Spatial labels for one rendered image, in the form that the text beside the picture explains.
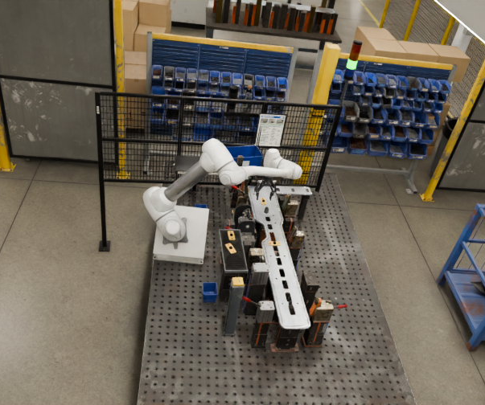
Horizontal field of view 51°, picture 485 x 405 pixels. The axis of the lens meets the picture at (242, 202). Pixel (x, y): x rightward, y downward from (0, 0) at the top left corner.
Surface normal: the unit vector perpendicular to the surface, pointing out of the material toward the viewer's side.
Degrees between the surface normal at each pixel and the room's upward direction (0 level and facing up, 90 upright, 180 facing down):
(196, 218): 44
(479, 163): 90
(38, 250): 0
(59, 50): 91
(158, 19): 90
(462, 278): 0
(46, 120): 90
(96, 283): 0
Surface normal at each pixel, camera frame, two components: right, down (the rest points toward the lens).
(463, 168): 0.11, 0.62
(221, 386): 0.13, -0.78
